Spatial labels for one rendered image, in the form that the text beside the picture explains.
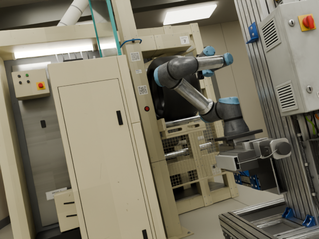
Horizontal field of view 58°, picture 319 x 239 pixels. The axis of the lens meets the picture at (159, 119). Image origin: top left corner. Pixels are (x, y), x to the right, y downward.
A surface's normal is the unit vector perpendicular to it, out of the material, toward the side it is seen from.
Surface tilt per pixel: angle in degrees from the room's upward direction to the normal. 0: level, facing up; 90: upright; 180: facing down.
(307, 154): 90
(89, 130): 90
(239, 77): 90
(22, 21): 90
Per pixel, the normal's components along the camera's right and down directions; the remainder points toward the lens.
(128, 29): 0.30, -0.14
